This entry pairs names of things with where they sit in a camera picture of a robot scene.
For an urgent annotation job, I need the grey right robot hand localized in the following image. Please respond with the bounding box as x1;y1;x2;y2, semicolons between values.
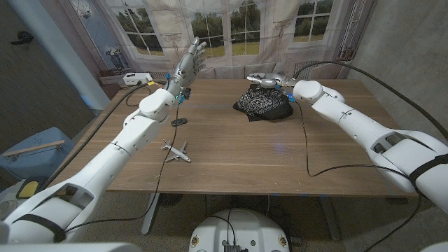
246;71;298;91

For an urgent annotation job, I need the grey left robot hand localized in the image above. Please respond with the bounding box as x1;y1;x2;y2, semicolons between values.
164;36;207;97

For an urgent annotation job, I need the black paisley bandana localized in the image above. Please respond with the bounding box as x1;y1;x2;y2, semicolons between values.
232;83;295;123

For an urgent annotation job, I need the white power box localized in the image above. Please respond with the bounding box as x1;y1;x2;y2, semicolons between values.
122;71;153;86

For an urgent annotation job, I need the printed window backdrop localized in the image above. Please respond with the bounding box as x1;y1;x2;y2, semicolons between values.
68;0;377;81

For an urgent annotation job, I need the white toy airplane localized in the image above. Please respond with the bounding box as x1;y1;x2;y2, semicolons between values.
160;140;192;163

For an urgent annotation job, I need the white pillar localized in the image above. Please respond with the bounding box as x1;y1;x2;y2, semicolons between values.
6;0;111;111

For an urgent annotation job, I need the grey table leg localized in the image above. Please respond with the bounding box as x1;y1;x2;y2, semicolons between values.
318;195;342;242
141;192;160;235

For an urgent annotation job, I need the white robot torso base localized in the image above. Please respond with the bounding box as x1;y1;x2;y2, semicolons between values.
188;208;291;252

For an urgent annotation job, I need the blue storage bin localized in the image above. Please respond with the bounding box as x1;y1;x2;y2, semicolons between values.
0;126;76;181

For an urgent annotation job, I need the yellow and black pad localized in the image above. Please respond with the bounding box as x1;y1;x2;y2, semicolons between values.
15;178;46;200

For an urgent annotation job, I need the grey white sneaker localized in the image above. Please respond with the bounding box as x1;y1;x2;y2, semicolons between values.
0;199;18;220

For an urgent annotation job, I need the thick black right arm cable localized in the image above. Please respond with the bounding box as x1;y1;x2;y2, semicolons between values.
292;60;448;141

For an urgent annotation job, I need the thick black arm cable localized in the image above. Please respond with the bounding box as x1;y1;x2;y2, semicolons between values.
292;60;448;141
45;80;165;190

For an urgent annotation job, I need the thin black looped cable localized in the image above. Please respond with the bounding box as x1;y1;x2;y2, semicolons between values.
125;83;152;108

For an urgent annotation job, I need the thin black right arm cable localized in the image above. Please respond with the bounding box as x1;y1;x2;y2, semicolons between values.
295;101;423;252

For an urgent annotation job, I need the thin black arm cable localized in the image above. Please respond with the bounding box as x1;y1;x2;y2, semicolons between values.
62;104;181;234
295;101;423;252

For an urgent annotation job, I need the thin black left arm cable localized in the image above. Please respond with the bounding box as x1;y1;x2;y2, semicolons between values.
62;104;181;234

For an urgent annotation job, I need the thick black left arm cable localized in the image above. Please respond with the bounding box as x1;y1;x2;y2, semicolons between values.
45;80;165;190

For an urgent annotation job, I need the black torso cable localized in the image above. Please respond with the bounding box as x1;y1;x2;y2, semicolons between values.
209;208;236;246

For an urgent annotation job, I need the wooden bar handle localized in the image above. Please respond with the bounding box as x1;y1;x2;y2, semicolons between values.
2;139;66;158

